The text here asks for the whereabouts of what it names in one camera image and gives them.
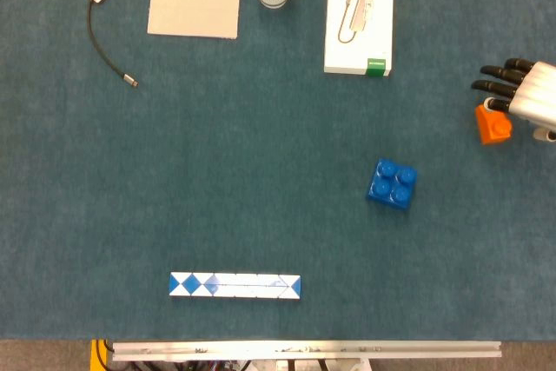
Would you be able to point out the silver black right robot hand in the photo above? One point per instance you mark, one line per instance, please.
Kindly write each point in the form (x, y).
(532, 93)

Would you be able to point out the orange toy brick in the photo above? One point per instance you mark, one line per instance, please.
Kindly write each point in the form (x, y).
(493, 128)

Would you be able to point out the blue toy brick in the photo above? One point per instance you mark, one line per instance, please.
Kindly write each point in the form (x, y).
(391, 198)

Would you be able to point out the white USB hub box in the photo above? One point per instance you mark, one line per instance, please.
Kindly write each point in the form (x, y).
(347, 54)

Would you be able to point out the teal felt table cloth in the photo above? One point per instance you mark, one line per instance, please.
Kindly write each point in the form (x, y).
(217, 149)

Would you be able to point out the blue white snake puzzle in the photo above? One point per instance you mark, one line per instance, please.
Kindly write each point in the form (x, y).
(234, 286)

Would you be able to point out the aluminium profile rail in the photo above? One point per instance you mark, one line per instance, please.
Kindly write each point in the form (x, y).
(304, 350)

